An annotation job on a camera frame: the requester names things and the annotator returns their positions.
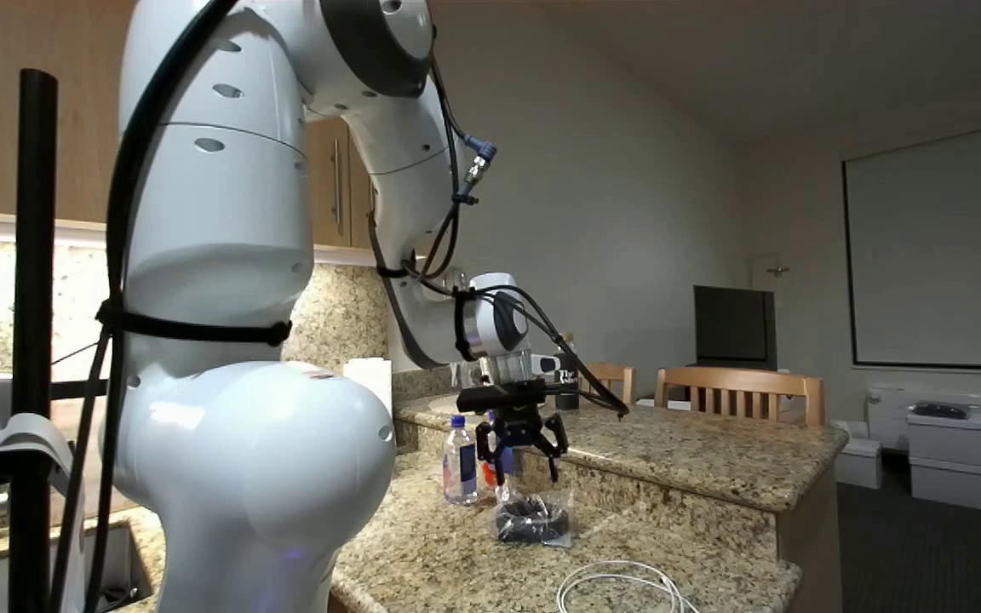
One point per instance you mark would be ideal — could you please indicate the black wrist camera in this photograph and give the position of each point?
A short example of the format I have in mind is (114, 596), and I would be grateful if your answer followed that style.
(512, 400)

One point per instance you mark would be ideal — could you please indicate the small black device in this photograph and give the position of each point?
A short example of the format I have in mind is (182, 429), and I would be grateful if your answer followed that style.
(943, 410)

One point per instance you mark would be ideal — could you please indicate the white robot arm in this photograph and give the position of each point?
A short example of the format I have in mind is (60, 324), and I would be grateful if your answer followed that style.
(229, 172)

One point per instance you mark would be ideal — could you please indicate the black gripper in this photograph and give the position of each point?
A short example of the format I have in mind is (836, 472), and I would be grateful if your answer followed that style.
(525, 428)

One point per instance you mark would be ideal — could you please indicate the wooden slatted chair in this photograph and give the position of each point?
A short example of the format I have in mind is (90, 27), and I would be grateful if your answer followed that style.
(618, 379)
(742, 379)

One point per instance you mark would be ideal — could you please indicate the white paper towel box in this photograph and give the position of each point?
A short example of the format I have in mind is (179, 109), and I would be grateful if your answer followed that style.
(371, 387)

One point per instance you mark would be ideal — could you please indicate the black vertical pole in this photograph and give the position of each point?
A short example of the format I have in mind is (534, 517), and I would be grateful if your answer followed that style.
(36, 284)

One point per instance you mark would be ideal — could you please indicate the large white wall screen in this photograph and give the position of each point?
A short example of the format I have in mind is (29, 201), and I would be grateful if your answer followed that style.
(944, 251)

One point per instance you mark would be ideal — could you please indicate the large white box unit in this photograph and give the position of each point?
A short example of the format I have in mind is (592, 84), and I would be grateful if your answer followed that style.
(957, 454)

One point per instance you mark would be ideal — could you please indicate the black television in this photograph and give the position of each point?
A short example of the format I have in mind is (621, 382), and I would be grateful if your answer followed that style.
(734, 327)

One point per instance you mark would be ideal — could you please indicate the small white box unit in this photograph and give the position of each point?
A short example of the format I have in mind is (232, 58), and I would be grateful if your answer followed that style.
(859, 454)

